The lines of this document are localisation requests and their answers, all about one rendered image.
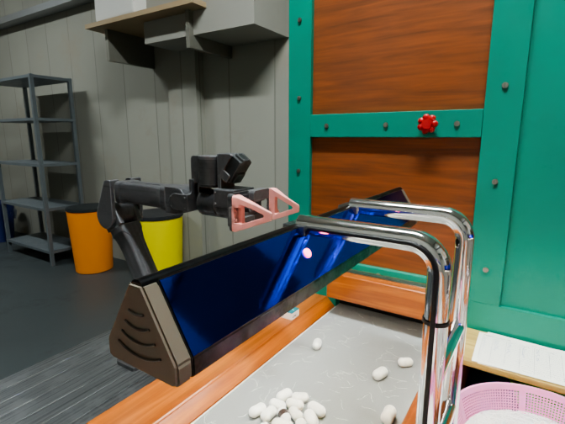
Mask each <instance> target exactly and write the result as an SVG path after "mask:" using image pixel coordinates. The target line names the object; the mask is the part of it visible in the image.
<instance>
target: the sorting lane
mask: <svg viewBox="0 0 565 424"><path fill-rule="evenodd" d="M422 332H423V330H422V329H420V328H416V327H412V326H406V325H404V324H400V323H397V322H393V321H387V320H384V319H381V318H377V317H374V316H370V315H365V314H362V313H358V312H355V311H351V310H346V309H342V308H339V307H336V306H335V307H334V308H332V309H331V310H330V311H329V312H327V313H326V314H325V315H323V316H322V317H321V318H320V319H318V320H317V321H316V322H315V323H314V324H313V325H312V326H310V327H309V328H308V329H307V330H305V331H304V332H303V333H302V334H300V335H299V336H298V337H296V338H295V339H294V340H293V341H292V342H290V343H289V344H288V345H287V346H286V347H285V348H283V349H282V350H281V351H280V352H278V353H277V354H276V355H275V356H273V357H272V358H271V359H270V360H268V361H267V362H266V363H264V364H263V365H262V366H261V367H260V368H259V369H258V370H257V371H255V372H254V373H253V374H251V375H250V376H249V377H248V378H246V379H245V380H244V381H243V382H241V383H240V384H239V385H237V386H236V387H235V388H234V389H233V390H231V391H230V392H229V393H228V394H227V395H226V396H224V397H223V398H222V399H221V400H219V401H218V402H217V403H216V404H214V405H213V406H212V407H210V408H209V409H208V410H207V411H205V412H204V413H203V414H202V415H201V416H200V417H199V418H198V419H196V420H195V421H194V422H192V423H191V424H261V423H262V422H263V421H262V420H261V415H259V416H258V417H256V418H252V417H250V415H249V409H250V408H251V407H252V406H254V405H256V404H258V403H260V402H262V403H264V404H265V405H266V407H268V406H269V401H270V399H272V398H276V395H277V393H278V392H279V391H281V390H284V389H286V388H289V389H290V390H291V391H292V392H293V393H294V392H305V393H307V394H308V395H309V400H308V402H306V403H304V408H303V409H302V410H301V412H302V413H303V414H304V412H305V411H306V410H308V403H309V402H310V401H312V400H313V401H316V402H318V403H319V404H321V405H322V406H323V407H324V408H325V411H326V413H325V416H324V417H321V418H319V417H318V419H319V424H384V423H383V422H382V420H381V414H382V412H383V409H384V407H385V406H386V405H392V406H394V407H395V409H396V411H397V415H396V417H395V418H394V420H393V423H392V424H401V423H402V421H403V419H404V417H405V415H406V413H407V411H408V409H409V407H410V405H411V403H412V401H413V399H414V397H415V395H416V393H417V391H418V388H419V376H420V354H421V343H422ZM315 338H319V339H321V341H322V344H321V347H320V349H319V350H314V349H313V342H314V339H315ZM400 358H411V359H412V360H413V365H412V366H410V367H400V366H399V364H398V360H399V359H400ZM379 367H385V368H386V369H387V370H388V375H387V376H386V377H385V378H383V379H381V380H375V379H374V378H373V376H372V372H373V371H374V370H375V369H377V368H379Z"/></svg>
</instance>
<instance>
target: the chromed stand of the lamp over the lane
mask: <svg viewBox="0 0 565 424"><path fill-rule="evenodd" d="M345 205H349V206H350V207H351V209H352V210H353V212H354V214H355V215H356V214H359V215H373V216H380V217H388V218H395V219H402V220H417V221H424V222H431V223H439V224H444V225H447V226H449V227H450V228H451V229H452V230H453V232H454V234H455V246H454V255H453V264H451V258H450V256H449V254H448V252H447V250H446V248H445V247H444V246H443V245H442V244H441V243H440V242H439V241H438V240H437V239H436V238H435V237H434V236H432V235H431V234H429V233H427V232H425V231H422V230H418V229H415V228H409V227H402V226H395V225H383V224H376V223H369V222H362V221H355V220H343V219H336V218H329V217H322V216H315V215H302V214H300V215H299V216H298V218H297V219H296V220H292V221H289V222H287V223H284V224H283V227H285V226H288V225H291V224H294V223H295V224H297V225H296V226H297V227H298V228H299V230H300V232H301V234H302V235H303V236H307V235H309V236H319V237H324V238H330V239H336V240H341V241H351V242H356V243H361V244H368V245H373V246H383V247H388V248H393V249H399V250H405V251H410V252H414V253H416V254H417V255H419V256H420V257H421V258H422V259H423V260H424V262H425V265H426V268H427V276H426V288H425V309H424V314H423V315H422V321H423V332H422V343H421V354H420V376H419V388H418V400H417V411H416V422H415V424H457V417H458V408H459V400H460V391H461V382H462V365H463V357H464V348H465V340H466V331H467V315H468V306H469V297H470V288H471V280H472V271H473V254H474V246H475V234H474V229H473V226H472V224H471V223H470V221H469V220H468V219H467V217H466V216H465V215H463V214H462V213H461V212H459V211H457V210H456V209H453V208H450V207H446V206H440V205H430V204H412V203H403V202H394V201H384V200H375V199H358V198H351V199H350V201H349V202H346V203H344V204H339V205H338V208H340V207H343V206H345ZM423 318H424V319H423Z"/></svg>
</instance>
